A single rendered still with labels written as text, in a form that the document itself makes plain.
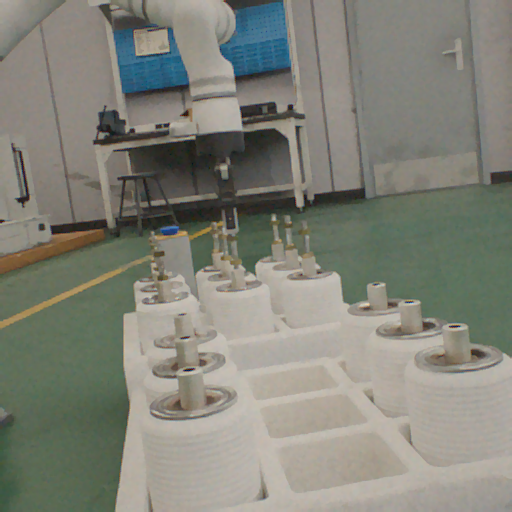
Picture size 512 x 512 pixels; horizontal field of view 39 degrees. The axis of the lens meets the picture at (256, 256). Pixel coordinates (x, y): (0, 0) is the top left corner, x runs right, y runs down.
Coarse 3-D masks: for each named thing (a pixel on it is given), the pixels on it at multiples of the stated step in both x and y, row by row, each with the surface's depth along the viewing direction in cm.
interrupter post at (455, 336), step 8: (448, 328) 63; (456, 328) 63; (464, 328) 62; (448, 336) 63; (456, 336) 62; (464, 336) 62; (448, 344) 63; (456, 344) 62; (464, 344) 62; (448, 352) 63; (456, 352) 62; (464, 352) 62; (448, 360) 63; (456, 360) 63; (464, 360) 62
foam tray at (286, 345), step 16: (128, 320) 135; (128, 336) 122; (256, 336) 110; (272, 336) 109; (288, 336) 109; (304, 336) 109; (320, 336) 110; (336, 336) 110; (128, 352) 111; (240, 352) 108; (256, 352) 108; (272, 352) 109; (288, 352) 109; (304, 352) 109; (320, 352) 110; (336, 352) 110; (128, 368) 105; (144, 368) 105; (240, 368) 108; (128, 384) 105
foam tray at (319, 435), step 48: (240, 384) 88; (288, 384) 92; (336, 384) 85; (288, 432) 80; (336, 432) 69; (384, 432) 67; (144, 480) 64; (288, 480) 68; (336, 480) 69; (384, 480) 58; (432, 480) 57; (480, 480) 57
